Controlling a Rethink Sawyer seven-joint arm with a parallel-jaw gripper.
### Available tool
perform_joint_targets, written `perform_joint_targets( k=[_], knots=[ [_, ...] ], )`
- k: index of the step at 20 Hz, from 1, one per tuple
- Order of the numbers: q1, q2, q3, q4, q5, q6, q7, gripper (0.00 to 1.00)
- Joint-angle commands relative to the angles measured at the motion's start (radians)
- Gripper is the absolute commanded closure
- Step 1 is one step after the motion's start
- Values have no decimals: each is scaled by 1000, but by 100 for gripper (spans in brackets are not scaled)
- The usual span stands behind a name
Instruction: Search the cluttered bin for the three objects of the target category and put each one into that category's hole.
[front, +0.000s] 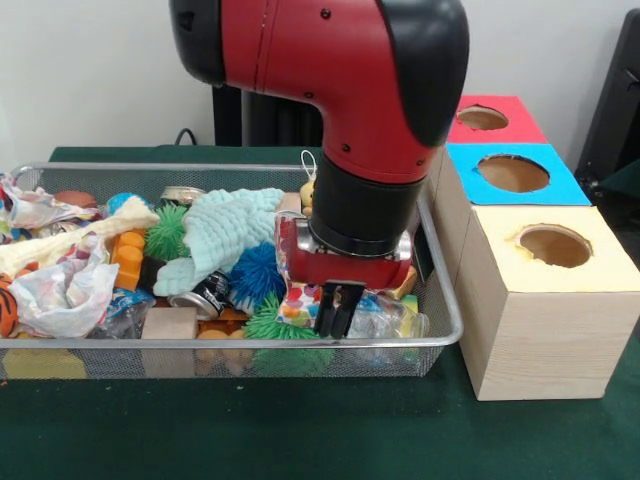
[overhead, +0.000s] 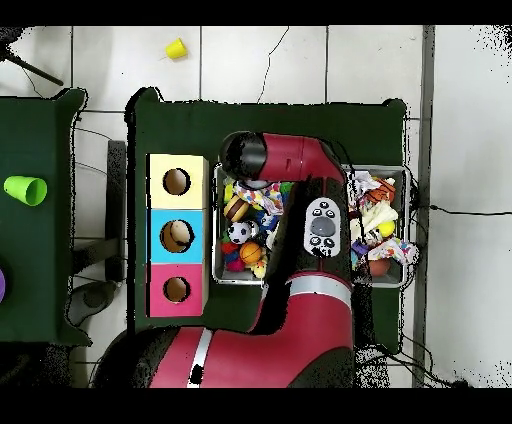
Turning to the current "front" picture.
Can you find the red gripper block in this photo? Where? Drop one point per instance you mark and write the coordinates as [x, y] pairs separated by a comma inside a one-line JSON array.
[[350, 272]]

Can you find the dark green tablecloth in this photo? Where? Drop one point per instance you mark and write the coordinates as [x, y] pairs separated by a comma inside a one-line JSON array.
[[300, 430]]

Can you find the wooden burger toy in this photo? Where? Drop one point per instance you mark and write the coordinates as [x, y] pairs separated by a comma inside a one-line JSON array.
[[405, 285]]

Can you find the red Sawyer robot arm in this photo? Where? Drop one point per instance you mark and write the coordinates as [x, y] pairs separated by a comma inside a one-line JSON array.
[[330, 70]]

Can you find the green spiky ball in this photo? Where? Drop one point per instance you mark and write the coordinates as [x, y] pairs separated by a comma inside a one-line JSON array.
[[165, 232]]

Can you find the mint green knit cloth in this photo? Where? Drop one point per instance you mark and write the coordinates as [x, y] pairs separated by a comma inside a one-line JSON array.
[[230, 230]]

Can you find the clear plastic bottle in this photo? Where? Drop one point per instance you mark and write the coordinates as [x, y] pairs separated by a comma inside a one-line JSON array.
[[385, 320]]

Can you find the yellow duck toy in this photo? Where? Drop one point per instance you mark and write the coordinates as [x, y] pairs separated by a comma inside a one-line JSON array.
[[308, 195]]

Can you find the black drink can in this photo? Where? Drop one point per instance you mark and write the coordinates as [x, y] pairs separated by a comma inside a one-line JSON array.
[[200, 298]]

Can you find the colourful polka-dot cloth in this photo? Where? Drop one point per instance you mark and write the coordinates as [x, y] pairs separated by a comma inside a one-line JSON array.
[[300, 305]]

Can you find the dark green side table cloth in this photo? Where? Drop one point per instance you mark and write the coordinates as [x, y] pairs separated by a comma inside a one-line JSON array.
[[622, 180]]

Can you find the black floor stand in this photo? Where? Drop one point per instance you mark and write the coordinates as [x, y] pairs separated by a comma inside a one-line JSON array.
[[615, 110]]

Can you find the wooden box with three holes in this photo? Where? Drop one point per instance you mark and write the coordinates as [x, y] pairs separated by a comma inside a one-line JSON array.
[[540, 340]]

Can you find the white plastic bag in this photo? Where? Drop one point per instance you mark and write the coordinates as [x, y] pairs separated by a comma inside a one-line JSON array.
[[65, 295]]

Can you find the shallow clear mesh bin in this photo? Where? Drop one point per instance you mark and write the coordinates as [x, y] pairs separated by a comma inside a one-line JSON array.
[[200, 360]]

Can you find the cream cloth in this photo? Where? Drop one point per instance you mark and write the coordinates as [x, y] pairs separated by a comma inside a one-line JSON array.
[[70, 242]]

